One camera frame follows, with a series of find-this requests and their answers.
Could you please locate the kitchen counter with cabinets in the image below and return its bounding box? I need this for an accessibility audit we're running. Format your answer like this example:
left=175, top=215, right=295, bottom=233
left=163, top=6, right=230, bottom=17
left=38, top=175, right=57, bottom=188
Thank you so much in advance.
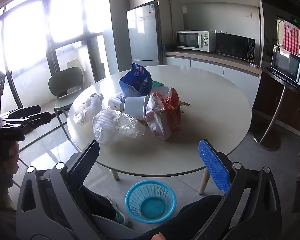
left=163, top=50, right=262, bottom=110

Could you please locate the person's left leg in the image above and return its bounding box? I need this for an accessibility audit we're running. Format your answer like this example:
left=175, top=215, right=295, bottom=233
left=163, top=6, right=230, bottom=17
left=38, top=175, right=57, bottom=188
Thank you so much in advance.
left=81, top=185, right=117, bottom=221

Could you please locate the small white box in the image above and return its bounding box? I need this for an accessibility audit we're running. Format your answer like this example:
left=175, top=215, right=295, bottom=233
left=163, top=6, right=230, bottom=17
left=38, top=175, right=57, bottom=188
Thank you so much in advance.
left=108, top=96, right=127, bottom=111

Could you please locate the round white table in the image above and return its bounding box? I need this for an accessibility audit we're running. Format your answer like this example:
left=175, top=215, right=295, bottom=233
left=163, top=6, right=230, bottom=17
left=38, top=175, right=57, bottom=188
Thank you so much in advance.
left=67, top=65, right=252, bottom=195

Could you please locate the grey metal chair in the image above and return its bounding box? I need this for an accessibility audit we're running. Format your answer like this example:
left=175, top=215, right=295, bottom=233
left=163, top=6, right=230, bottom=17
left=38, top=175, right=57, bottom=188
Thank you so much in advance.
left=48, top=67, right=85, bottom=130

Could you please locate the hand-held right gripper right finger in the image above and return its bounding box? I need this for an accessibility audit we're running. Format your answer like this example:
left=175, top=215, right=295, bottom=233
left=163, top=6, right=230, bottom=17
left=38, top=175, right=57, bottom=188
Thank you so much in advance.
left=192, top=139, right=282, bottom=240

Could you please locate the teal white sneaker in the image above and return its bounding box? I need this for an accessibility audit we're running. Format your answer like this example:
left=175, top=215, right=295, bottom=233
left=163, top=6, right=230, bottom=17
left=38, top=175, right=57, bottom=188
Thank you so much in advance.
left=104, top=195, right=129, bottom=226

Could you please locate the blue snack bag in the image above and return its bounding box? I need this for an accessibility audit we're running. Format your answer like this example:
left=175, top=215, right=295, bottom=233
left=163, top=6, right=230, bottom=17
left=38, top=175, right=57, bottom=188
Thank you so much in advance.
left=119, top=62, right=153, bottom=98

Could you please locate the silver refrigerator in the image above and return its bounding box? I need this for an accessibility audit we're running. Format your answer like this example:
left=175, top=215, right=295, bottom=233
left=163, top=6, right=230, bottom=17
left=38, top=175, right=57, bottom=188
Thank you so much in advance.
left=126, top=4, right=163, bottom=67

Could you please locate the red checkered cloth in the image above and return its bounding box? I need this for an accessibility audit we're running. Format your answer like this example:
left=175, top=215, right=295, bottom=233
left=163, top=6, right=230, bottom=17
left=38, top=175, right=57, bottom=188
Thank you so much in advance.
left=282, top=25, right=300, bottom=55

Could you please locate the wooden counter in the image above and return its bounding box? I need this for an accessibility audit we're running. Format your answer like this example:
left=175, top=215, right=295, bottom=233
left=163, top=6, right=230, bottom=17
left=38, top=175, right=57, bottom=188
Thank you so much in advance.
left=252, top=70, right=300, bottom=138

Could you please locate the orange white plastic bag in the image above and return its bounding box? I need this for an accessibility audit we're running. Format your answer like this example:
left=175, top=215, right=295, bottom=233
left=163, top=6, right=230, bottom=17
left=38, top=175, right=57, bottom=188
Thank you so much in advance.
left=145, top=88, right=182, bottom=141

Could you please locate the white plastic cup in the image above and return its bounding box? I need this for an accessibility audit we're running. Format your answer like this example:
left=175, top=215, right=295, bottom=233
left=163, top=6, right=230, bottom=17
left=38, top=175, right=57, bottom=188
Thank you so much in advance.
left=123, top=95, right=150, bottom=119
left=151, top=86, right=172, bottom=100

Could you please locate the person's right leg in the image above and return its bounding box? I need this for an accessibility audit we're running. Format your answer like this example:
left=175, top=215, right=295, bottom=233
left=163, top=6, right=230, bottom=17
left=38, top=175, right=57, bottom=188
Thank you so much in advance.
left=140, top=195, right=224, bottom=240

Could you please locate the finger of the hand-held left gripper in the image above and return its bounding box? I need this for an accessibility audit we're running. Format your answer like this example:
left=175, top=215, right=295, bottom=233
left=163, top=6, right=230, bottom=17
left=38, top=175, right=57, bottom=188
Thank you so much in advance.
left=5, top=112, right=53, bottom=133
left=8, top=105, right=42, bottom=118

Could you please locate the glass window wall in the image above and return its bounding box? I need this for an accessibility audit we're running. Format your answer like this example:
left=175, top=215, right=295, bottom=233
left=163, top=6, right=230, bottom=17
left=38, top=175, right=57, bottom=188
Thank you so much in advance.
left=0, top=0, right=113, bottom=110

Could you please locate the blue plastic basket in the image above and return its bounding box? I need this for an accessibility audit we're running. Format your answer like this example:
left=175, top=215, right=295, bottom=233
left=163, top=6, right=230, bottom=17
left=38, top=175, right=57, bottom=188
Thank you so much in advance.
left=125, top=179, right=177, bottom=224

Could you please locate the person's left forearm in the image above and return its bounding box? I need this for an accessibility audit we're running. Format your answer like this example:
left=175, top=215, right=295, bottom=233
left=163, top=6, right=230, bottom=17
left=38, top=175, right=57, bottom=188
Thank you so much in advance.
left=0, top=180, right=17, bottom=213

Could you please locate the white microwave oven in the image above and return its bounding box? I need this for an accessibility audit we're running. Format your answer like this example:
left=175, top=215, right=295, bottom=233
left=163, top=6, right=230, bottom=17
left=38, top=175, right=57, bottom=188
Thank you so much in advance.
left=270, top=45, right=300, bottom=89
left=176, top=30, right=210, bottom=53

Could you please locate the person's left hand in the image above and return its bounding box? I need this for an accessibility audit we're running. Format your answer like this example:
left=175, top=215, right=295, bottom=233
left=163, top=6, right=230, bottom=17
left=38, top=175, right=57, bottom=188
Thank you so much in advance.
left=0, top=144, right=20, bottom=188

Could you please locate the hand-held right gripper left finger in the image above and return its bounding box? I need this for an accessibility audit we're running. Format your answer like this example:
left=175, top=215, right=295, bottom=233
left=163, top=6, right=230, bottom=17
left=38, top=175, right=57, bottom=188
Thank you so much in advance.
left=15, top=139, right=100, bottom=240

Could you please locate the person's leg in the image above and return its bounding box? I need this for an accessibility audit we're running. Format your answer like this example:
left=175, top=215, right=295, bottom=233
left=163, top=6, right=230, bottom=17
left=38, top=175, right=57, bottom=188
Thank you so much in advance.
left=81, top=185, right=117, bottom=221
left=140, top=195, right=224, bottom=240

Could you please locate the black microwave oven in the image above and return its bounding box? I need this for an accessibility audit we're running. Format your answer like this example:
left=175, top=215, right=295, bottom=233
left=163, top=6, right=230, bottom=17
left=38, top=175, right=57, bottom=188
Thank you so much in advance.
left=215, top=32, right=256, bottom=62

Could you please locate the clear plastic bottle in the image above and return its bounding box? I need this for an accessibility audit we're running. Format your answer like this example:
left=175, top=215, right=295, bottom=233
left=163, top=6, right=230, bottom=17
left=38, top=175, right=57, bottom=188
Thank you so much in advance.
left=92, top=108, right=147, bottom=145

